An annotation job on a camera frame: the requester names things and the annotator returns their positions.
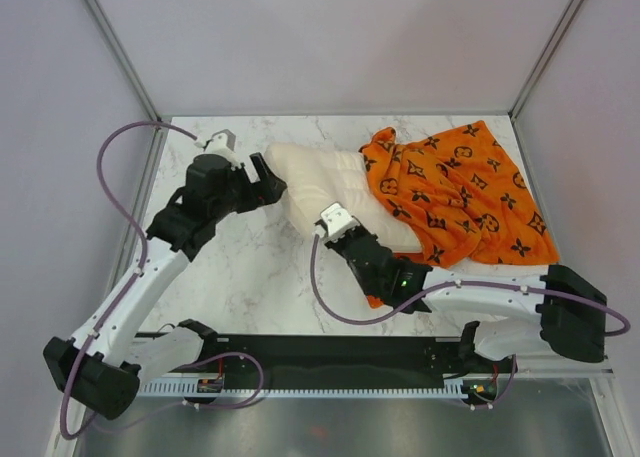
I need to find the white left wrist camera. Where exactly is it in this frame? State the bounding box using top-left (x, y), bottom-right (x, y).
top-left (194, 129), bottom-right (236, 162)

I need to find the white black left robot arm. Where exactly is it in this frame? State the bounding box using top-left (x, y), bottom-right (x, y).
top-left (43, 153), bottom-right (286, 420)

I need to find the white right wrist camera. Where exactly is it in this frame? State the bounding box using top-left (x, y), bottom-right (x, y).
top-left (314, 202), bottom-right (360, 243)

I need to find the cream white pillow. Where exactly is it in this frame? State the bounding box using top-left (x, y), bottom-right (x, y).
top-left (263, 141), bottom-right (544, 279)

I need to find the aluminium enclosure frame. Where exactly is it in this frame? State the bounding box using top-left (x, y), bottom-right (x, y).
top-left (44, 0), bottom-right (640, 457)

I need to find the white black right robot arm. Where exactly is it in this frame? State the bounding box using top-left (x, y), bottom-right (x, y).
top-left (324, 226), bottom-right (607, 372)

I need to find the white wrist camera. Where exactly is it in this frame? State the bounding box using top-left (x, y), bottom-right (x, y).
top-left (314, 202), bottom-right (360, 243)
top-left (194, 129), bottom-right (236, 162)

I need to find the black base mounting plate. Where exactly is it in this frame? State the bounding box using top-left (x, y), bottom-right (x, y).
top-left (134, 332), bottom-right (519, 391)

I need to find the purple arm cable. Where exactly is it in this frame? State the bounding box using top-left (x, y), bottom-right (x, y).
top-left (59, 120), bottom-right (266, 441)
top-left (310, 229), bottom-right (631, 411)

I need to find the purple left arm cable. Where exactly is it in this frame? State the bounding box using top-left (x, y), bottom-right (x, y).
top-left (59, 120), bottom-right (266, 441)

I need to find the orange black patterned pillowcase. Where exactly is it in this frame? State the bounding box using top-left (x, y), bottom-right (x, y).
top-left (358, 120), bottom-right (560, 309)

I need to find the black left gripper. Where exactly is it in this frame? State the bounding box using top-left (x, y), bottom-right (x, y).
top-left (211, 154), bottom-right (287, 222)

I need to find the white slotted cable duct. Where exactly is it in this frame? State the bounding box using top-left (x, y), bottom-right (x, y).
top-left (137, 374), bottom-right (468, 399)

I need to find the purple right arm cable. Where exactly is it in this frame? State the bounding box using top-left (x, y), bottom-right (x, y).
top-left (310, 229), bottom-right (631, 411)

